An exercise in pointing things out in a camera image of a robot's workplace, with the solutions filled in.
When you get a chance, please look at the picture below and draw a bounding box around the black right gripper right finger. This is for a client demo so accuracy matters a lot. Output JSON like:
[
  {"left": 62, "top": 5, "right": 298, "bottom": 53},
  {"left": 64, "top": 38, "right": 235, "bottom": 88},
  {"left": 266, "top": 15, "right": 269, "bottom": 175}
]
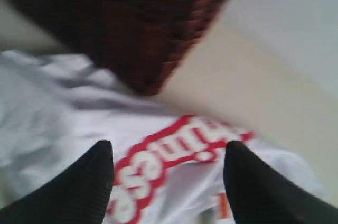
[{"left": 223, "top": 141, "right": 337, "bottom": 224}]

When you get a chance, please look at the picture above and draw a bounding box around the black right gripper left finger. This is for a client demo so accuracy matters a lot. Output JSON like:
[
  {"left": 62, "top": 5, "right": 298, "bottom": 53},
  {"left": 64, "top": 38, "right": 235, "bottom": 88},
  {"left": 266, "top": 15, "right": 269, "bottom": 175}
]
[{"left": 1, "top": 141, "right": 114, "bottom": 224}]

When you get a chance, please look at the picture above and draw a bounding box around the white t-shirt with red lettering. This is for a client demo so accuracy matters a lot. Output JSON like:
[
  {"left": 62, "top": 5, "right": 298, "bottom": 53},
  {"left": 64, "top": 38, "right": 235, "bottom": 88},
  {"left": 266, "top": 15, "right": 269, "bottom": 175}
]
[{"left": 1, "top": 51, "right": 324, "bottom": 223}]

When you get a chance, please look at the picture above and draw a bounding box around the dark brown wicker basket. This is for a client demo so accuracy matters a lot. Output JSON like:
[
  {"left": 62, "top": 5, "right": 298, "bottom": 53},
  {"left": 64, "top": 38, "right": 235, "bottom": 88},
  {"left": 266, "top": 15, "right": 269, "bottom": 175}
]
[{"left": 10, "top": 0, "right": 227, "bottom": 96}]

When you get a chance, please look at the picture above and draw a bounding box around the orange garment tag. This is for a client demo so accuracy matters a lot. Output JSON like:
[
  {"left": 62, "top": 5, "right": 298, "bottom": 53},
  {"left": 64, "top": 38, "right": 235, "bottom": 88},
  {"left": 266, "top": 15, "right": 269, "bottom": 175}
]
[{"left": 215, "top": 192, "right": 231, "bottom": 223}]

